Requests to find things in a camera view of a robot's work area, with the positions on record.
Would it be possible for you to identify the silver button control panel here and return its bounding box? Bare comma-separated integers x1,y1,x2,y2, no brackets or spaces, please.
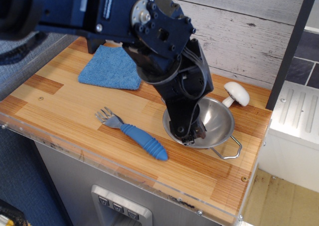
91,185,153,226

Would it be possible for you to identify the blue towel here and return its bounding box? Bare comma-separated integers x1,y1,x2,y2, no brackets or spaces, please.
78,45,141,90

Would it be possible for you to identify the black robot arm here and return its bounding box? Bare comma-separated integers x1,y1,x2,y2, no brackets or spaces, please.
0,0,213,144

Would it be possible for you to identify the white ribbed side cabinet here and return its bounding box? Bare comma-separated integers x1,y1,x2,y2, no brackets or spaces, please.
258,81,319,192

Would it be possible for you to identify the dark grey post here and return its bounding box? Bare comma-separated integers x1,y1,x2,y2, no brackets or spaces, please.
266,0,315,110
86,35,106,54

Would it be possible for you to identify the dark grey left post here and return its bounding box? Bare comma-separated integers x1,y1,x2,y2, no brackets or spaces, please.
86,35,106,54

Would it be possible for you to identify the clear acrylic table edge guard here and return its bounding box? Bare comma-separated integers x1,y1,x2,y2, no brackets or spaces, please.
0,106,271,226

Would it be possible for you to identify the blue handled metal fork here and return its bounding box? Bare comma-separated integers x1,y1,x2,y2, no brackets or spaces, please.
95,107,168,161

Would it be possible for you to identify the dark grey right post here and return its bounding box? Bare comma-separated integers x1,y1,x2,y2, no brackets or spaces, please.
266,0,315,110

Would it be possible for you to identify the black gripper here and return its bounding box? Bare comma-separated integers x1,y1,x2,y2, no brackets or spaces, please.
155,38,214,145

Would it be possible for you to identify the yellow black object corner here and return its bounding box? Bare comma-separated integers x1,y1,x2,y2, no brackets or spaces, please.
0,200,30,226

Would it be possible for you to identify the steel bowl with wire handles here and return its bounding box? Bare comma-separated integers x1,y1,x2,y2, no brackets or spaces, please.
162,97,242,159

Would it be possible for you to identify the white toy mushroom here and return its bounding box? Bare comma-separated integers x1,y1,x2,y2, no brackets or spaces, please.
222,82,250,108

